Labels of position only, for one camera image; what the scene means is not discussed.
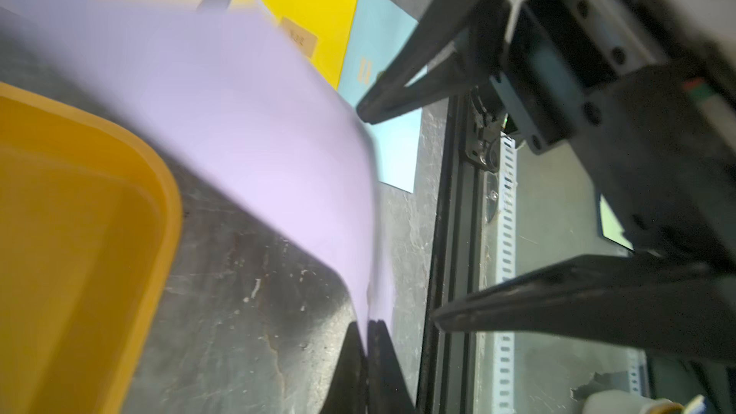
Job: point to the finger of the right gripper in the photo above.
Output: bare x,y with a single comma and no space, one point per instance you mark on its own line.
682,308
455,46

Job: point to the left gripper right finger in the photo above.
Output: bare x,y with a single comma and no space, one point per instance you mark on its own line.
386,388

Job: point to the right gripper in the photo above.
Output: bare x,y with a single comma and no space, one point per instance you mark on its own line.
644,93

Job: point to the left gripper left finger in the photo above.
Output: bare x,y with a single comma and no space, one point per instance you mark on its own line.
347,392

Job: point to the purple envelope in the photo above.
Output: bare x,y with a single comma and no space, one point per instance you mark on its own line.
228,95

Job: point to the yellow storage box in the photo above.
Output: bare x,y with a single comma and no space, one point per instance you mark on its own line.
90,223

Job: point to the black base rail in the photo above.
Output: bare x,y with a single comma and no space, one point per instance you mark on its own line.
447,368

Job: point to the white slotted cable duct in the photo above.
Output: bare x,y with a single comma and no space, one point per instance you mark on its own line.
504,342

